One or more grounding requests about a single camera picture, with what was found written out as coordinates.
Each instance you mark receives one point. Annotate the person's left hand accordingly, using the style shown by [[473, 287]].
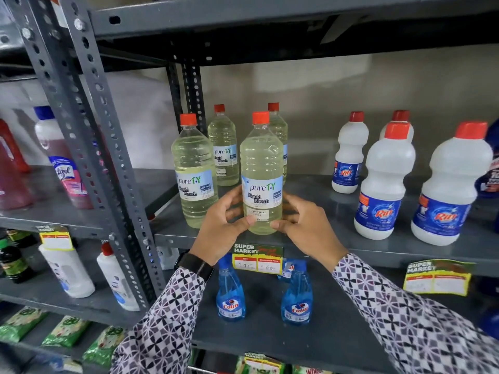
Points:
[[212, 233]]

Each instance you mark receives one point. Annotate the person's right hand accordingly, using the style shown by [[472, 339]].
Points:
[[312, 233]]

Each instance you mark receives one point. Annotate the person's right middle finger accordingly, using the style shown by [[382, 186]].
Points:
[[290, 214]]

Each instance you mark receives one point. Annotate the person's right thumb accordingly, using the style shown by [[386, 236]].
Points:
[[282, 226]]

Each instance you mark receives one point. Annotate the person's left thumb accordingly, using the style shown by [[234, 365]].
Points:
[[241, 227]]

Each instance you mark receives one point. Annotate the person's left middle finger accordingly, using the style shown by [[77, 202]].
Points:
[[235, 213]]

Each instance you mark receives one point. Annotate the clear bleach bottle red cap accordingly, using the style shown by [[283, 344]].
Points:
[[261, 159], [281, 132], [194, 163], [224, 147]]

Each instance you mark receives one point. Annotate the person's right forearm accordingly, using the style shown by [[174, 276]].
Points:
[[409, 323]]

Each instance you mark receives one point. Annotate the person's left forearm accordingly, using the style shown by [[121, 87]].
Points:
[[167, 327]]

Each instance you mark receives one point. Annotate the yellow green price tag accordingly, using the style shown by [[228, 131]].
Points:
[[257, 259], [56, 239], [438, 278], [265, 362]]

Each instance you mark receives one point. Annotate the black wristwatch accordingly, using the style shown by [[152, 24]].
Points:
[[197, 264]]

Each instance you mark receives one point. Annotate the grey metal shelf rack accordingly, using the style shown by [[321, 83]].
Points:
[[50, 214], [331, 338]]

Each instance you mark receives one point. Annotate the white cleaner bottle red cap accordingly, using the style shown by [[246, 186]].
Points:
[[115, 280]]

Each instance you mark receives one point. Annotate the green yellow packet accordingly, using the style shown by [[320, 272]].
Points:
[[239, 366]]

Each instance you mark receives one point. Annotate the pink cleaner bottle blue cap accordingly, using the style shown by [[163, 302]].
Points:
[[66, 167]]

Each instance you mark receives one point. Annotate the dark blue bottle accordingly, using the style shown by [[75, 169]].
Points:
[[492, 179], [490, 323]]

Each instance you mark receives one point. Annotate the dark green bottle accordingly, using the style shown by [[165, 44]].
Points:
[[21, 237], [13, 262]]

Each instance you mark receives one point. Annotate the red liquid bottle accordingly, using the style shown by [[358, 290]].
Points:
[[11, 147], [13, 186]]

